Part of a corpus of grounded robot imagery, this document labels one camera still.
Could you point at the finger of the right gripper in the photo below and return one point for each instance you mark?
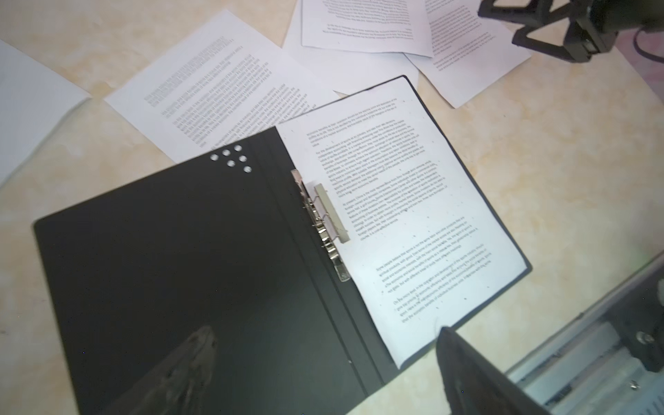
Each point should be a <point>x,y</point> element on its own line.
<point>535,12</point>
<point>552,40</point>

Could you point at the black and white folder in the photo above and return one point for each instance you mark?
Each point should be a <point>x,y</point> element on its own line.
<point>232,240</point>

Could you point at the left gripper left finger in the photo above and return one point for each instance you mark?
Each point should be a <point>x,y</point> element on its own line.
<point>177,384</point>

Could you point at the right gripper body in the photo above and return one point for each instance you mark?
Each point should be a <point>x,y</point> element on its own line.
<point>595,25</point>

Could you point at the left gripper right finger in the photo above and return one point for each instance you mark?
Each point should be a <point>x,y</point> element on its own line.
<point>472,385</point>

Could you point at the centre highlighted paper sheet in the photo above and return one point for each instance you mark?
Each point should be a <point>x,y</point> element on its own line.
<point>223,83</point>

